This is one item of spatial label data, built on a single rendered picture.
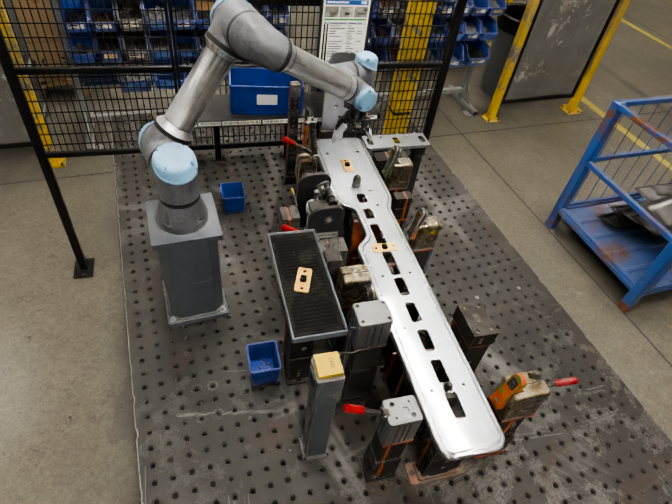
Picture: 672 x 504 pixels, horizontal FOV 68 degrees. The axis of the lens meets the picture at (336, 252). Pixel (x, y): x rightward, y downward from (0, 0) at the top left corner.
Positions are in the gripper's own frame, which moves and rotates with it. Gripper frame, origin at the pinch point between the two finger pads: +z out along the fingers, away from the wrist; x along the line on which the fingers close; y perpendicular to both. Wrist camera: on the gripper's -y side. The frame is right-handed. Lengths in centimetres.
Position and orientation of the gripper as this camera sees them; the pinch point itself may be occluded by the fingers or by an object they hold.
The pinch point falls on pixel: (350, 141)
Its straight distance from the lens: 193.7
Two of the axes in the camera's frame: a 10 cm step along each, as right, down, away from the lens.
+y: 2.5, 7.3, -6.3
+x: 9.6, -1.1, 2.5
